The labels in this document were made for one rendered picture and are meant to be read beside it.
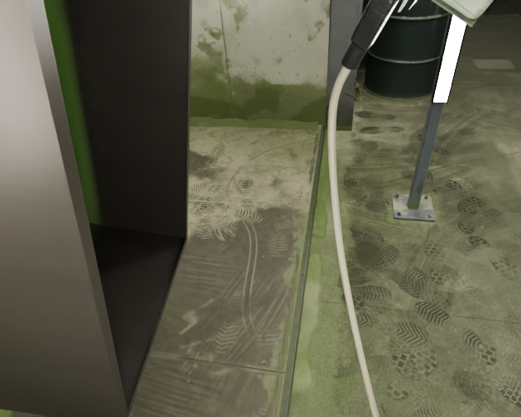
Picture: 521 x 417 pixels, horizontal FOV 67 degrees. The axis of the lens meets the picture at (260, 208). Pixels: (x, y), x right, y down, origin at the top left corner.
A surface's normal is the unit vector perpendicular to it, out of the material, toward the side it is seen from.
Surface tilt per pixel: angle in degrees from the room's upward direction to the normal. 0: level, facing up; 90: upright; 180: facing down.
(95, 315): 90
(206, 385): 0
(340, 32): 90
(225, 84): 90
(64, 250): 90
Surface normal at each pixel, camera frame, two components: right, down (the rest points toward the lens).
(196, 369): -0.07, -0.77
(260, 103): -0.19, 0.64
